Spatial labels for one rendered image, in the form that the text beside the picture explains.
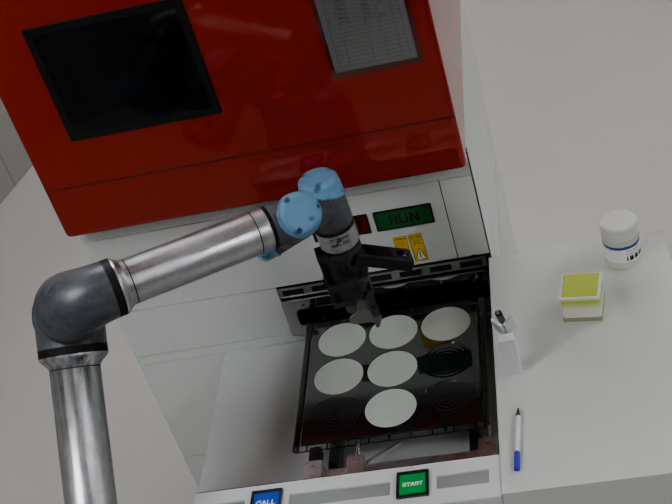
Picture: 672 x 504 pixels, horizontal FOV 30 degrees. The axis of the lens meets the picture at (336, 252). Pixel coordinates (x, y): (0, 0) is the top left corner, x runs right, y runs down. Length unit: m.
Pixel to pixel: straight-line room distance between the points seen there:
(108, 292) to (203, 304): 0.72
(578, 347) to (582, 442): 0.23
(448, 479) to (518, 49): 3.27
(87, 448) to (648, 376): 0.96
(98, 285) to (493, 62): 3.38
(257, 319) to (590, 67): 2.60
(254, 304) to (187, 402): 0.34
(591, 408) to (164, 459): 1.89
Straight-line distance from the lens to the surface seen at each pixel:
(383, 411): 2.39
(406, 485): 2.16
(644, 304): 2.39
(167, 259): 2.01
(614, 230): 2.42
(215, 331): 2.73
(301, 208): 2.04
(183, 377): 2.84
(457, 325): 2.52
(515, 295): 2.46
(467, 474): 2.16
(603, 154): 4.50
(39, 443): 4.10
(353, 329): 2.58
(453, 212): 2.49
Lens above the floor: 2.54
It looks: 36 degrees down
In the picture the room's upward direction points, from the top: 18 degrees counter-clockwise
